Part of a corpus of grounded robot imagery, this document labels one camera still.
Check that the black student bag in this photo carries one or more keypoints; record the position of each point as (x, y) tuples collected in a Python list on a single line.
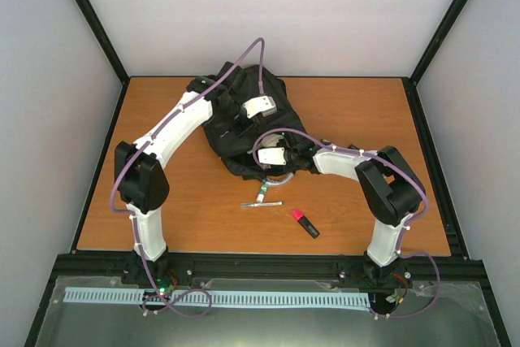
[(231, 135)]

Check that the silver pen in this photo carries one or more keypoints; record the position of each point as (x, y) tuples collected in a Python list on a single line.
[(261, 204)]

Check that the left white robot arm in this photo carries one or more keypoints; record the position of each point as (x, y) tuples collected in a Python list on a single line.
[(141, 187)]

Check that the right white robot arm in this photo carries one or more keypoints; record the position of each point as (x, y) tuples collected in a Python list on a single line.
[(392, 191)]

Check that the white green glue stick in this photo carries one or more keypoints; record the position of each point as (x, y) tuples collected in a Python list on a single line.
[(262, 192)]

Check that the pink black highlighter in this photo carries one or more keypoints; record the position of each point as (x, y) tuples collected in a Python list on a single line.
[(300, 217)]

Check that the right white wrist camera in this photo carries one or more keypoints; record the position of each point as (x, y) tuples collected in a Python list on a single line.
[(272, 156)]

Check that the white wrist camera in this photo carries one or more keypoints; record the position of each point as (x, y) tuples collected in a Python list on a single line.
[(272, 156), (263, 104)]

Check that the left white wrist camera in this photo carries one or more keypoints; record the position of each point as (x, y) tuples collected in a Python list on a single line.
[(263, 104)]

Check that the light blue cable duct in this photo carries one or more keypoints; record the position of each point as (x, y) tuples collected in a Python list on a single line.
[(220, 299)]

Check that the right black corner post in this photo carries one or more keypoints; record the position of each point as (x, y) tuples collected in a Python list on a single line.
[(455, 8)]

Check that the black corner post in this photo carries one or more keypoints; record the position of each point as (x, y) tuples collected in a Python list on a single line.
[(91, 17), (455, 8)]

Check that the left black corner post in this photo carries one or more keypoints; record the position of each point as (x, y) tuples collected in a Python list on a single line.
[(91, 17)]

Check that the black aluminium frame rail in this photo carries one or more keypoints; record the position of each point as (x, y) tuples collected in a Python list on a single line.
[(186, 267)]

